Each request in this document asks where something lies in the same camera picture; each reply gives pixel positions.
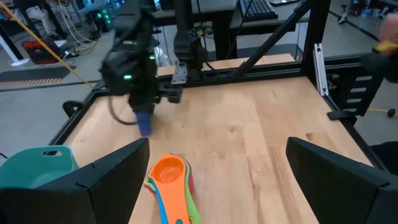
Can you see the green measuring cup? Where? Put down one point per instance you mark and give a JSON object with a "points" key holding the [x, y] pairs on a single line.
{"points": [[193, 211]]}

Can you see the dark blue small measuring cup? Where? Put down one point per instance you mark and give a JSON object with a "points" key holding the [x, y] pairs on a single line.
{"points": [[143, 123]]}

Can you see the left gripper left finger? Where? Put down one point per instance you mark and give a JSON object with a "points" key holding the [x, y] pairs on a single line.
{"points": [[118, 186]]}

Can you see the light blue measuring cup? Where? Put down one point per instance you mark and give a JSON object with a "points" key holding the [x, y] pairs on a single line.
{"points": [[161, 211]]}

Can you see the white post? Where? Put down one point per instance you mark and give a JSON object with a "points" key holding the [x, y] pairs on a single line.
{"points": [[18, 61]]}

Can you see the black keyboard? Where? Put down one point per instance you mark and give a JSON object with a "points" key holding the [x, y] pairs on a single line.
{"points": [[258, 9]]}

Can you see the black slotted plate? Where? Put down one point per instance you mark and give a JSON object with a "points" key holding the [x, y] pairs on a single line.
{"points": [[345, 93]]}

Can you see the computer with green lights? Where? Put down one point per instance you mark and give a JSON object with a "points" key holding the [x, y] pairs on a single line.
{"points": [[102, 18]]}

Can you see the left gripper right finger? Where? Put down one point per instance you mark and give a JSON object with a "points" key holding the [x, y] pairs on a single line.
{"points": [[342, 193]]}

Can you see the dark grey desk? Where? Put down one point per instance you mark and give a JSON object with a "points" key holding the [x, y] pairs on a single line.
{"points": [[217, 4]]}

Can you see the person's hand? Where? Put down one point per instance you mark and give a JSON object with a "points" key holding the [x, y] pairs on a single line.
{"points": [[390, 31]]}

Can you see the red black box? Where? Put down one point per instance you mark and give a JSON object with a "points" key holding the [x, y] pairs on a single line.
{"points": [[40, 51]]}

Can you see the teal plastic basket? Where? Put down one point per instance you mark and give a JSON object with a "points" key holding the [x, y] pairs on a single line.
{"points": [[31, 168]]}

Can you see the yellow tool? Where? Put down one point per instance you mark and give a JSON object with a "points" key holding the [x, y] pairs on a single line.
{"points": [[385, 46]]}

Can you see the silver aluminium extrusion piece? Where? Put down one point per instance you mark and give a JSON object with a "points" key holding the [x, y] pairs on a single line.
{"points": [[320, 71]]}

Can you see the orange measuring cup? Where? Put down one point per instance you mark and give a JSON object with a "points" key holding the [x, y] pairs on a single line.
{"points": [[169, 174]]}

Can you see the silver mounting bracket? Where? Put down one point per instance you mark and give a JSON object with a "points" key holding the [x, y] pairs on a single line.
{"points": [[179, 74]]}

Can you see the black floor mat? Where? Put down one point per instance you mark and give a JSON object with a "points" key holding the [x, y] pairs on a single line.
{"points": [[31, 74]]}

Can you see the red measuring cup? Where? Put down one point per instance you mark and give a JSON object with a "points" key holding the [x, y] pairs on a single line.
{"points": [[191, 185]]}

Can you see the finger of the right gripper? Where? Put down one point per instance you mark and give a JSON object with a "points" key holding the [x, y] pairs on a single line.
{"points": [[149, 104], [136, 104]]}

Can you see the black aluminium table frame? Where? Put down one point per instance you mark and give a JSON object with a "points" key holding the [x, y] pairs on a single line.
{"points": [[273, 68]]}

